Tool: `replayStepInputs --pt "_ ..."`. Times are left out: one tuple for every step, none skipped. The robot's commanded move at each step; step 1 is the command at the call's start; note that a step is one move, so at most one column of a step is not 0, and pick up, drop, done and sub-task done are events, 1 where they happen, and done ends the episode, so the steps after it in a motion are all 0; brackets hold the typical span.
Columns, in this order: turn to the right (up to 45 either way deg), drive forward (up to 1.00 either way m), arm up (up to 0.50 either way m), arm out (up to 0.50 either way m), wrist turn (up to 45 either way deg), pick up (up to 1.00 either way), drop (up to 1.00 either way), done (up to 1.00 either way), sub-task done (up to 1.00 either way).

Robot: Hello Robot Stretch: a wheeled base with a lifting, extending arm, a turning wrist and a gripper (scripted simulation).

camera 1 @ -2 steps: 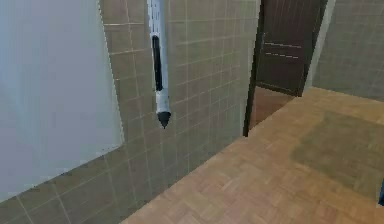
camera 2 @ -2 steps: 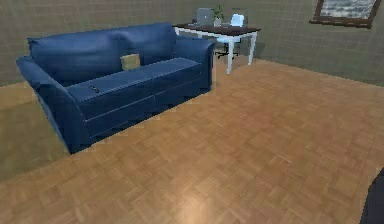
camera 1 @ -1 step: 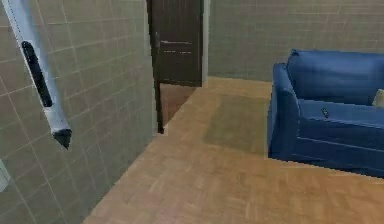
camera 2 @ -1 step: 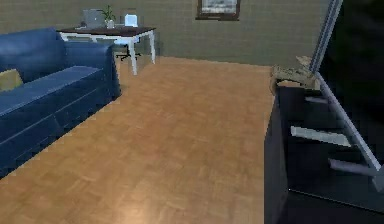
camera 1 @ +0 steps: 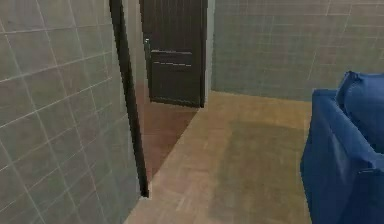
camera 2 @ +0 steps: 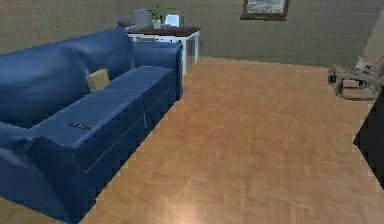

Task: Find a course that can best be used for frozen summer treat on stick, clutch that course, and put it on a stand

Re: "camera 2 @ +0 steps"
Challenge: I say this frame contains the white table with brown top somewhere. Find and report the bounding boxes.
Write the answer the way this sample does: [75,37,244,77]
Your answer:
[125,25,202,76]

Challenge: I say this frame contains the blue sofa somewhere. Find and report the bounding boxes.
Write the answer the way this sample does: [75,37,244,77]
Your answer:
[0,27,184,224]

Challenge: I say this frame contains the yellow cushion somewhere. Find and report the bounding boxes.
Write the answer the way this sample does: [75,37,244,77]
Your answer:
[85,68,111,94]

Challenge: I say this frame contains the green house plant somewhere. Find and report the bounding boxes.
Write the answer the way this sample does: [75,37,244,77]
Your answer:
[148,4,163,30]

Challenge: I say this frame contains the grey box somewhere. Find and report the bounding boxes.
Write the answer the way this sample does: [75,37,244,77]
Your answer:
[134,8,153,30]

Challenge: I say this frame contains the black remote control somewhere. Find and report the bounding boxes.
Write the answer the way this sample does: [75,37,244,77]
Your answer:
[69,122,92,131]

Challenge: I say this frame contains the framed picture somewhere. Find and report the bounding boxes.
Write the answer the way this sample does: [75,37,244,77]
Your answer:
[240,0,291,22]

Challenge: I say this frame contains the grey rocking chair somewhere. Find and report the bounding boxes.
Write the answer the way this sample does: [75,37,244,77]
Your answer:
[327,55,384,101]

